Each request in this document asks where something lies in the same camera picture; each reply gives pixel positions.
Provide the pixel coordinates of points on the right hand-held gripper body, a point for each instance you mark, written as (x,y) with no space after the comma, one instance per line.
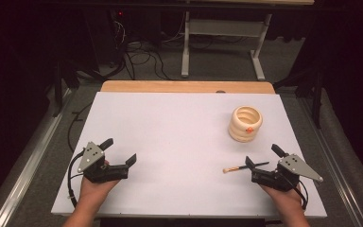
(299,167)

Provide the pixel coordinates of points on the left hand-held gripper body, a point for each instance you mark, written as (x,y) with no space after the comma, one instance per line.
(89,156)

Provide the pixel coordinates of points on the person's right hand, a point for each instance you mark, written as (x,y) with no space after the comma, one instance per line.
(286,198)

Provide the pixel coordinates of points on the person's left hand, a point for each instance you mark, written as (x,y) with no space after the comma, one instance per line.
(93,190)

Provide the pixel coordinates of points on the cream ribbed pen holder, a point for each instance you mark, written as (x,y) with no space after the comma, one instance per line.
(242,132)

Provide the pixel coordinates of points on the white table board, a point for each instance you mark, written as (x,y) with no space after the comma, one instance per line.
(176,142)

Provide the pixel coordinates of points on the black stand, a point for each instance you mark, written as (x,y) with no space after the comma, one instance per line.
(59,88)
(316,94)

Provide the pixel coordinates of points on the wooden table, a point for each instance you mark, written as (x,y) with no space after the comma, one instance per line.
(186,86)

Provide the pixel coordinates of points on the black device with red light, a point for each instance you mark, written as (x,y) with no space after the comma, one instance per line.
(120,13)

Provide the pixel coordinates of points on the metal floor rail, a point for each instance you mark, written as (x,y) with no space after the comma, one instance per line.
(337,151)
(28,164)

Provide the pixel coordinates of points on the white metal desk frame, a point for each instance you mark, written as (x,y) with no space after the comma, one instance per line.
(223,27)

